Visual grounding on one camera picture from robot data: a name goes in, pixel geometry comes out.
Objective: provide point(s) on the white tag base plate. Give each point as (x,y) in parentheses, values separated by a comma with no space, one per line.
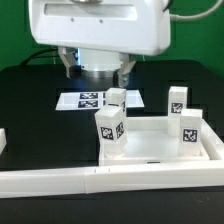
(94,100)

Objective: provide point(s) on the white square tabletop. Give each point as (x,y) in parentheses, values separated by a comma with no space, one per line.
(148,142)

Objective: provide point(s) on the white obstacle front wall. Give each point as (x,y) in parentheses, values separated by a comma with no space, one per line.
(86,180)

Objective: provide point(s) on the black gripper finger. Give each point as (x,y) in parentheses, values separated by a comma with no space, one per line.
(121,76)
(67,56)

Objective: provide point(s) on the white obstacle left wall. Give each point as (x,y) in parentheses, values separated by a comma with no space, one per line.
(3,140)

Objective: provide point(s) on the white obstacle right wall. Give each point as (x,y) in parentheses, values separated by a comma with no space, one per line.
(211,142)

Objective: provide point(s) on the white obstacle wall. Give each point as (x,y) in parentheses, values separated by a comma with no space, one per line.
(86,180)
(211,142)
(3,140)

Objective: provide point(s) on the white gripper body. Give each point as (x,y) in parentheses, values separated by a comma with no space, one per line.
(140,27)

